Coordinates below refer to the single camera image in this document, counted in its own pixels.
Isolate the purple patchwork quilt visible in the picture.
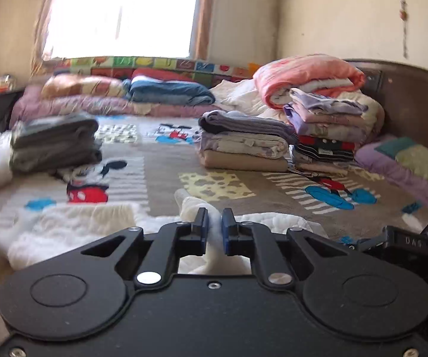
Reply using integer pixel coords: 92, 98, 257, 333
355, 134, 428, 207

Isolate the striped black red sweater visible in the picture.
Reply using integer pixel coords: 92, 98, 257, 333
294, 135, 355, 163

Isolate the orange floral pillow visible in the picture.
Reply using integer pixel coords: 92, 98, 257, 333
40, 73, 126, 99

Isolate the pink purple comforter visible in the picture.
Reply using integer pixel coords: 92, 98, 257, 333
9, 85, 217, 129

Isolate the white quilted baby garment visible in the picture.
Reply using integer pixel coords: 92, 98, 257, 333
0, 188, 329, 276

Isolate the beige folded blanket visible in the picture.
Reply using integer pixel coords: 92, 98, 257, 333
198, 150, 288, 173

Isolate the blue folded blanket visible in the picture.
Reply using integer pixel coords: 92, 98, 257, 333
123, 75, 215, 107

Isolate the dark wooden headboard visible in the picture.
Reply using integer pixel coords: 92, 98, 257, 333
348, 59, 428, 148

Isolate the salmon pink folded quilt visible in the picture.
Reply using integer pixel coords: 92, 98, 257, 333
253, 54, 366, 109

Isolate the floral white folded quilt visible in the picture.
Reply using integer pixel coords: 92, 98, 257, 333
195, 131, 289, 159

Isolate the cream yellow quilt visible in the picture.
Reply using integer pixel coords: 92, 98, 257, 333
338, 90, 385, 144

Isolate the colourful alphabet foam mat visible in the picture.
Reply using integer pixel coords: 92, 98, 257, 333
33, 57, 260, 88

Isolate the Mickey Mouse fleece blanket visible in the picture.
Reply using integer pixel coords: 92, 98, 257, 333
0, 117, 428, 341

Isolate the grey folded clothes stack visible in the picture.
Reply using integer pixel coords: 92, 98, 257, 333
10, 112, 103, 173

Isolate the purple grey folded blanket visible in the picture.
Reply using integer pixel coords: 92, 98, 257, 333
198, 110, 299, 144

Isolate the lavender folded pajamas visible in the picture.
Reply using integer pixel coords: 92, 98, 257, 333
283, 89, 371, 143

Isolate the beige window curtain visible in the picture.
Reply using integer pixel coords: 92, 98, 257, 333
190, 0, 214, 60

